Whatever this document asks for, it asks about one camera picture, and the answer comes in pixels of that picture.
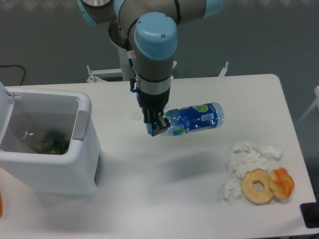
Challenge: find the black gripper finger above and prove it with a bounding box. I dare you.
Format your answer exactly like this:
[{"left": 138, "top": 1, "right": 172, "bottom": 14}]
[
  {"left": 151, "top": 113, "right": 170, "bottom": 136},
  {"left": 142, "top": 108, "right": 156, "bottom": 124}
]

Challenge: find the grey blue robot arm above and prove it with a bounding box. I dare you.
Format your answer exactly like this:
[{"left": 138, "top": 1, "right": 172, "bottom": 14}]
[{"left": 77, "top": 0, "right": 224, "bottom": 136}]

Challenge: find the green trash in can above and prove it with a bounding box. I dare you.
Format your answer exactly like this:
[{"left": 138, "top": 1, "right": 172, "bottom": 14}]
[{"left": 41, "top": 131, "right": 70, "bottom": 155}]

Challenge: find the small crumpled white tissue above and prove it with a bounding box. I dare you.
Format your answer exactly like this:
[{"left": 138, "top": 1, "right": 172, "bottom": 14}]
[{"left": 222, "top": 178, "right": 242, "bottom": 205}]

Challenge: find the white frame at right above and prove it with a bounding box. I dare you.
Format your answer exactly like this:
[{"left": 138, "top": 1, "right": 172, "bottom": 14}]
[{"left": 296, "top": 86, "right": 319, "bottom": 125}]

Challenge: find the blue label plastic bottle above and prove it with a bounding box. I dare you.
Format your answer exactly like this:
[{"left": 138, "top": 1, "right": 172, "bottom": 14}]
[{"left": 160, "top": 102, "right": 224, "bottom": 136}]

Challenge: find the ring doughnut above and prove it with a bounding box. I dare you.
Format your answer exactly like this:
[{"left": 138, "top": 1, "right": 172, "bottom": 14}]
[{"left": 241, "top": 170, "right": 274, "bottom": 205}]

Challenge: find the black cable on floor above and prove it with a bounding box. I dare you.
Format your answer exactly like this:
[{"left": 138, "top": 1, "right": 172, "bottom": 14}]
[{"left": 0, "top": 64, "right": 26, "bottom": 86}]

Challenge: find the large crumpled white tissue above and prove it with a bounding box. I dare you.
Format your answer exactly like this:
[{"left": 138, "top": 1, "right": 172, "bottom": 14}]
[{"left": 227, "top": 141, "right": 284, "bottom": 179}]

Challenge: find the twisted orange bread roll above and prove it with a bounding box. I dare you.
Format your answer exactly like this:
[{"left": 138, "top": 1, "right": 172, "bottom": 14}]
[{"left": 269, "top": 167, "right": 295, "bottom": 200}]

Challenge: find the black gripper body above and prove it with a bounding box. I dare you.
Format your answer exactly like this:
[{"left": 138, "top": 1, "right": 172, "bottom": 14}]
[{"left": 130, "top": 77, "right": 170, "bottom": 117}]

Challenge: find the black device at edge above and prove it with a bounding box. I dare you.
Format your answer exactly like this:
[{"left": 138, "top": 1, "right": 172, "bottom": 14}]
[{"left": 300, "top": 202, "right": 319, "bottom": 229}]

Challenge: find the white trash can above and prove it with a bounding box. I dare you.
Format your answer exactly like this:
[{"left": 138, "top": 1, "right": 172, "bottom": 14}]
[{"left": 0, "top": 86, "right": 103, "bottom": 195}]

